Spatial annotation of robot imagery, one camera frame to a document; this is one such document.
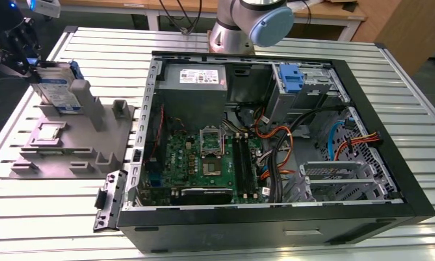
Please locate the hard disk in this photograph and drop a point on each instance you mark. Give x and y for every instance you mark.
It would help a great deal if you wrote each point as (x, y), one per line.
(57, 92)

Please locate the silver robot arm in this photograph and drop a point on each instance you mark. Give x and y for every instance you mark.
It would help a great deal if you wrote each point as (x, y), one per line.
(232, 38)

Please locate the metal disk bay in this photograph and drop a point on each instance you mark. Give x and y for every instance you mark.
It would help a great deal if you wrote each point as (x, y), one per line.
(347, 166)

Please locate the silver CPU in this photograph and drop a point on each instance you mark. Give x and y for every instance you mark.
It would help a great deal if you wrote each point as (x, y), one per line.
(50, 132)

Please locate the green RAM stick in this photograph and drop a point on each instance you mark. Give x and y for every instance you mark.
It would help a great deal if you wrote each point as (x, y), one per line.
(66, 152)

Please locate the grey parts rack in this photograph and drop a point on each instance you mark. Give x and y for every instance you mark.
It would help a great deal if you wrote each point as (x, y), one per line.
(82, 149)

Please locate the grey power supply unit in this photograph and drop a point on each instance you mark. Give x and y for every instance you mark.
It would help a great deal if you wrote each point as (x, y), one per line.
(192, 103)

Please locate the green motherboard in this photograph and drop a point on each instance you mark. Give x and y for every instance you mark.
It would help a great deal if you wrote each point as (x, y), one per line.
(180, 152)

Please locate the CPU socket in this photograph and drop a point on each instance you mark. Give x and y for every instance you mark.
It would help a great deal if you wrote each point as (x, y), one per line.
(213, 168)

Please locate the blue drive latch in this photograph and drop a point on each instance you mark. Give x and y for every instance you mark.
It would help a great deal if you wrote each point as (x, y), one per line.
(290, 79)

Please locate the metal drive cage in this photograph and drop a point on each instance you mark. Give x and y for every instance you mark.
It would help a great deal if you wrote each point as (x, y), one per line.
(278, 106)

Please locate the black RAM slot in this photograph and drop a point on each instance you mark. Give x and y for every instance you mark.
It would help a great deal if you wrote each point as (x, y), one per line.
(240, 166)

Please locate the black graphics card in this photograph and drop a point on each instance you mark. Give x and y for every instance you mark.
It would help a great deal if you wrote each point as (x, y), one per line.
(202, 194)

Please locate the black PC case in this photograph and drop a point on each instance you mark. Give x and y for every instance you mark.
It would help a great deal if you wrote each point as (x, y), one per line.
(238, 231)

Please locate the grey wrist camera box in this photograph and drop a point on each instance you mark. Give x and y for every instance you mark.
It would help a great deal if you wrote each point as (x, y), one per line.
(46, 9)

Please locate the wooden desk white frame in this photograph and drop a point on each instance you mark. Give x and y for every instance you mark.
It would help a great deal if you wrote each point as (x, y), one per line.
(333, 12)

